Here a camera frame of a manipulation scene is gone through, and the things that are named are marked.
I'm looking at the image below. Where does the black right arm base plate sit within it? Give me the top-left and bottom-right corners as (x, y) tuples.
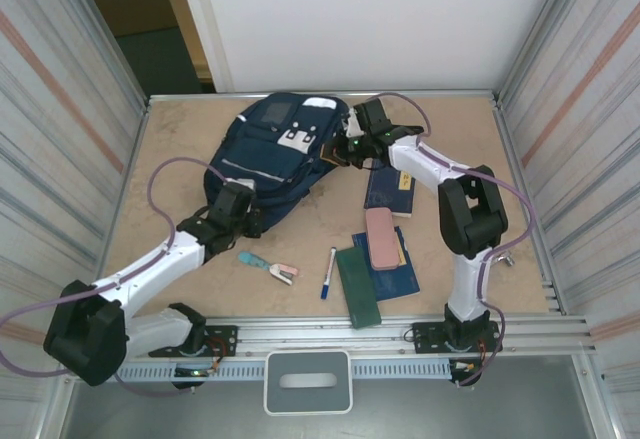
(410, 321), (501, 356)

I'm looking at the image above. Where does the beige door frame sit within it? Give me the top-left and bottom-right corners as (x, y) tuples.
(153, 0), (221, 94)

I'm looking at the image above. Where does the pink white stapler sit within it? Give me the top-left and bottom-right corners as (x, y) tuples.
(268, 261), (300, 288)

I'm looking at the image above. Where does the white blue marker pen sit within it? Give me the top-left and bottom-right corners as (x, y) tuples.
(319, 246), (338, 301)

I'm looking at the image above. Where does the grey white stand base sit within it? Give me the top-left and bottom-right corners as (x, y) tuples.
(263, 349), (355, 416)

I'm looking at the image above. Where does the slotted grey cable duct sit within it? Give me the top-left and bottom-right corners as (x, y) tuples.
(117, 361), (454, 383)

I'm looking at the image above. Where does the blue book with yellow label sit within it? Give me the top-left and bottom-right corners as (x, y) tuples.
(363, 166), (417, 220)

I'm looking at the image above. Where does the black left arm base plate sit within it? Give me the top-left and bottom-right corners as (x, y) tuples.
(148, 324), (239, 359)

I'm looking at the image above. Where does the navy blue backpack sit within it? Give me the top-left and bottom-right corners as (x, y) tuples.
(203, 91), (354, 234)

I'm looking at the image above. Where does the light blue correction tape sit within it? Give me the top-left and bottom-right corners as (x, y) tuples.
(238, 251), (274, 271)

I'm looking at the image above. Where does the dark green long box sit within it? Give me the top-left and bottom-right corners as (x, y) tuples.
(334, 246), (382, 331)

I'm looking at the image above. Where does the grey metal lower panel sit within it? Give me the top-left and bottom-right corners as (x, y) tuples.
(59, 356), (609, 439)

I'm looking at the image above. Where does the aluminium frame post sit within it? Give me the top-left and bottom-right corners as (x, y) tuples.
(69, 0), (151, 110)
(494, 0), (586, 105)

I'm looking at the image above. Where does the pink pencil case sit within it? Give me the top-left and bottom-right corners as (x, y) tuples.
(364, 207), (401, 271)

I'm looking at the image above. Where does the plain blue book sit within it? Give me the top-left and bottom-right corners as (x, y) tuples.
(351, 226), (422, 304)

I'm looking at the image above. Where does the aluminium table edge rail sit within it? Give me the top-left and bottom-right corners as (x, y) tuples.
(491, 98), (571, 316)
(147, 89), (501, 104)
(97, 101), (151, 270)

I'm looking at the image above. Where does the small black controller board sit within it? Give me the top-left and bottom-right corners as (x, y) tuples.
(449, 358), (482, 388)
(172, 366), (217, 381)

